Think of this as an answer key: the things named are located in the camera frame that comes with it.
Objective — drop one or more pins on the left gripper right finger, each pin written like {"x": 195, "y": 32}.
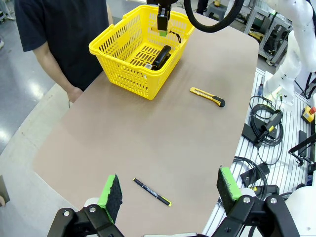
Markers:
{"x": 228, "y": 190}

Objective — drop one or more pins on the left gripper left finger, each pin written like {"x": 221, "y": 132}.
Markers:
{"x": 111, "y": 197}

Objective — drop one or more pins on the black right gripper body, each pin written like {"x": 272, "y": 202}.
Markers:
{"x": 163, "y": 2}

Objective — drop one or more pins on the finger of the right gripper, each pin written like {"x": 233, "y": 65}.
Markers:
{"x": 163, "y": 22}

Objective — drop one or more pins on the yellow tape measure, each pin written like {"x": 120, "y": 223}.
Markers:
{"x": 153, "y": 28}

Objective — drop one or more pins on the black stapler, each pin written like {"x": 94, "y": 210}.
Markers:
{"x": 163, "y": 55}

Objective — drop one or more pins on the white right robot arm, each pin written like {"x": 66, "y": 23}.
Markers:
{"x": 293, "y": 49}

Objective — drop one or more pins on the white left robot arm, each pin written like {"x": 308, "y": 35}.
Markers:
{"x": 303, "y": 202}

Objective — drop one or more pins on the person's right forearm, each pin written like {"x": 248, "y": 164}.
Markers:
{"x": 53, "y": 66}

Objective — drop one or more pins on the yellow plastic shopping basket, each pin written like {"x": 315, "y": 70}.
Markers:
{"x": 123, "y": 71}

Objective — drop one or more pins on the person in black t-shirt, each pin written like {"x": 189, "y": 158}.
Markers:
{"x": 61, "y": 29}

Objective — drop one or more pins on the person's right hand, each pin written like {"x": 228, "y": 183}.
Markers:
{"x": 74, "y": 94}

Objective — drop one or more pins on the black highlighter pen yellow cap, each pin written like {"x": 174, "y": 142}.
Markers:
{"x": 150, "y": 191}

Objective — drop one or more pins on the slatted aluminium base platform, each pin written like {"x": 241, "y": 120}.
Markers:
{"x": 284, "y": 170}

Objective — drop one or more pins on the yellow black utility knife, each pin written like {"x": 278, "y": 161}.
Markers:
{"x": 207, "y": 95}

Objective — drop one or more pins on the yellow emergency stop box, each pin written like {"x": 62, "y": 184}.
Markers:
{"x": 307, "y": 113}

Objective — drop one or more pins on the black enabling switch yellow label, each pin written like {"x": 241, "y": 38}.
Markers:
{"x": 270, "y": 123}

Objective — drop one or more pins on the black camera stand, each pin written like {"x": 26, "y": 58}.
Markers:
{"x": 302, "y": 145}

